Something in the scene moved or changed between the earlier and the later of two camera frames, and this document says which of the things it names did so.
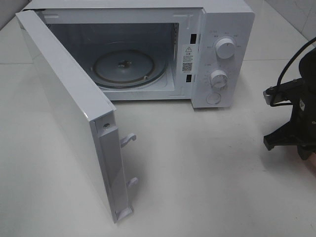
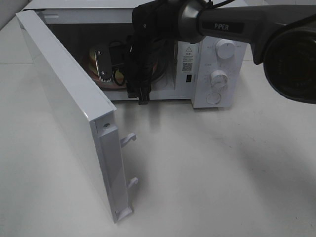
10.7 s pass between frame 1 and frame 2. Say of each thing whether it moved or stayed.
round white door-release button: stayed
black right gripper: moved
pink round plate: moved
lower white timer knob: stayed
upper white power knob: stayed
